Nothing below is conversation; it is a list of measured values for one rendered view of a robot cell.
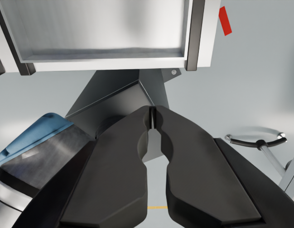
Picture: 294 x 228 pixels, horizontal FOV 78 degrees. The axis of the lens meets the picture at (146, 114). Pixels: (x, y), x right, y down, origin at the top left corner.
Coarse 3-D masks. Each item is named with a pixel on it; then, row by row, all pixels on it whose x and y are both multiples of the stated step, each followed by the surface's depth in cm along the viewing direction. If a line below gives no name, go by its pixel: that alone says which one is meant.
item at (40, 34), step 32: (0, 0) 24; (32, 0) 27; (64, 0) 27; (96, 0) 27; (128, 0) 27; (160, 0) 27; (192, 0) 24; (32, 32) 29; (64, 32) 29; (96, 32) 29; (128, 32) 29; (160, 32) 30
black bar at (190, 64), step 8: (200, 0) 26; (192, 8) 26; (200, 8) 26; (192, 16) 27; (200, 16) 27; (192, 24) 27; (200, 24) 27; (192, 32) 28; (200, 32) 28; (192, 40) 28; (192, 48) 29; (192, 56) 30; (184, 64) 32; (192, 64) 30
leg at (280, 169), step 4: (260, 148) 142; (264, 148) 139; (268, 148) 138; (264, 152) 138; (268, 152) 135; (268, 156) 133; (272, 156) 131; (272, 160) 129; (276, 160) 128; (272, 164) 129; (276, 164) 126; (280, 164) 125; (276, 168) 125; (280, 168) 122; (284, 168) 122; (280, 172) 121; (284, 172) 119
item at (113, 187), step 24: (120, 120) 10; (144, 120) 11; (96, 144) 9; (120, 144) 9; (144, 144) 10; (96, 168) 7; (120, 168) 7; (144, 168) 7; (96, 192) 6; (120, 192) 6; (144, 192) 6; (72, 216) 6; (96, 216) 6; (120, 216) 6; (144, 216) 7
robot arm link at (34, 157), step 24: (48, 120) 30; (24, 144) 27; (48, 144) 28; (72, 144) 30; (0, 168) 28; (24, 168) 27; (48, 168) 28; (0, 192) 26; (24, 192) 26; (0, 216) 25
